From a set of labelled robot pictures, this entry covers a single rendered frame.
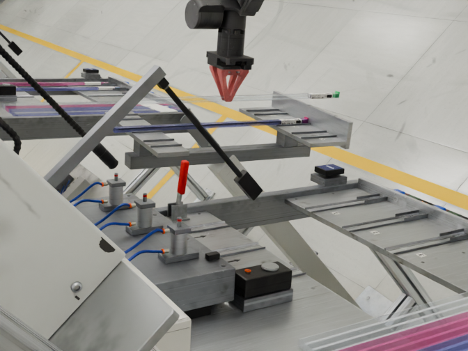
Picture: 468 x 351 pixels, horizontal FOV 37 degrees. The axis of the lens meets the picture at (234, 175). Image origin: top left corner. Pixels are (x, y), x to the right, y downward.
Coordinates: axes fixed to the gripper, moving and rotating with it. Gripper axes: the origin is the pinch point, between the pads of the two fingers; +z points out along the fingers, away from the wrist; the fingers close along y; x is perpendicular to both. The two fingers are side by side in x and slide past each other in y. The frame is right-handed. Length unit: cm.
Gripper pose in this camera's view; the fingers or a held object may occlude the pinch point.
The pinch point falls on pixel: (226, 97)
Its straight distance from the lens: 149.3
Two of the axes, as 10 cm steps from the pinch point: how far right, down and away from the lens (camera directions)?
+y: 4.7, 3.0, -8.3
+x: 8.8, -0.8, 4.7
